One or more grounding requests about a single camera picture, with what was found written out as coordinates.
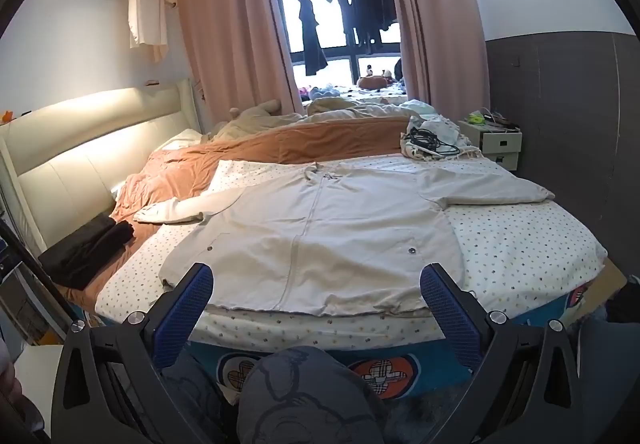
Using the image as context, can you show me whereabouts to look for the fringed patterned cloth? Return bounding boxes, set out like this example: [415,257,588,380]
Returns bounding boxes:
[400,116,483,162]

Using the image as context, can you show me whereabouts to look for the mint green cloth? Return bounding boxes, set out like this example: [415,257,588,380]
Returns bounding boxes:
[407,98,441,119]

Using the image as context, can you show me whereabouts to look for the white hanging cloth cover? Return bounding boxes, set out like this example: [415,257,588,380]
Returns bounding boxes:
[127,0,168,63]

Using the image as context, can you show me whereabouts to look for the white nightstand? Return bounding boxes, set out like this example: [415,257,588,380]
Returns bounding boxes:
[457,116,523,169]

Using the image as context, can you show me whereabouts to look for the white pillow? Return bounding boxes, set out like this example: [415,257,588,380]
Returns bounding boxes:
[160,128,203,152]

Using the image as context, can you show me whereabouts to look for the beige jacket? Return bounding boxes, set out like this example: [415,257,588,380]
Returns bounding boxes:
[134,159,556,317]

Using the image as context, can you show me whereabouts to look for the cream padded headboard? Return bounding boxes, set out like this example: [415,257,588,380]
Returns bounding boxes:
[0,78,203,255]

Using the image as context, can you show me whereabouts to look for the black framed window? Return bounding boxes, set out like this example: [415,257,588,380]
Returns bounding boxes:
[267,0,403,94]

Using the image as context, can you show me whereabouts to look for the black folded clothes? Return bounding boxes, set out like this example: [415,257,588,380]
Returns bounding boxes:
[37,215,136,289]

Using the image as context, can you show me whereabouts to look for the brown cardboard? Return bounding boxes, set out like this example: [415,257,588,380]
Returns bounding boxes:
[582,256,628,309]

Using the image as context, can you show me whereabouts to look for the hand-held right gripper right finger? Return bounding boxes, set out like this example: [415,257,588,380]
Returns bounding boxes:
[419,263,591,444]

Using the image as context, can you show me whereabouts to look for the black cable bundle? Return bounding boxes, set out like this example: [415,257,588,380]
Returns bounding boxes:
[402,128,461,157]

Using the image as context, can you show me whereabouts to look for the brown plush toy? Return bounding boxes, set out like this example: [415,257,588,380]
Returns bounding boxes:
[356,65,396,90]

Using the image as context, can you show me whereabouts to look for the row of dark hanging clothes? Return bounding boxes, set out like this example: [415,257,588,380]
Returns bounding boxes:
[342,0,398,55]

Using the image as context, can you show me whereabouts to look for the person's patterned grey pants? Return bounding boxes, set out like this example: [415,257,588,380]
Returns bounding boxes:
[160,346,381,444]

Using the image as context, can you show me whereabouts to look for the blue cartoon printed mattress cover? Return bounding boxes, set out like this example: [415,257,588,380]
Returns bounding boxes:
[70,269,601,405]

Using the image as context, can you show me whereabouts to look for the pink curtain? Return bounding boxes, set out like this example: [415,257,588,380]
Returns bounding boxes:
[375,0,488,112]
[175,0,306,135]

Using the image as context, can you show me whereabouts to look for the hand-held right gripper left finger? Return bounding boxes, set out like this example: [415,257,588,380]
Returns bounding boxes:
[50,263,216,444]

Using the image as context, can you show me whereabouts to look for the white side table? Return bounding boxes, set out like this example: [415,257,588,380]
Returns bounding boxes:
[10,344,66,440]

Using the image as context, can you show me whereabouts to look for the orange blanket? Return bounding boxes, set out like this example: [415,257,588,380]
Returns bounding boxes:
[65,116,426,315]

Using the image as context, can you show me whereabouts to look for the beige duvet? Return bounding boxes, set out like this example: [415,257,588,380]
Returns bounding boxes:
[202,98,421,142]

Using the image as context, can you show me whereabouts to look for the bed with floral sheet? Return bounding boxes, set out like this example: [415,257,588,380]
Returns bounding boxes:
[95,156,608,355]

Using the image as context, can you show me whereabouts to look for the long dark hanging garment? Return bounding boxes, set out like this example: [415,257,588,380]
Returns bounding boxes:
[295,0,328,77]

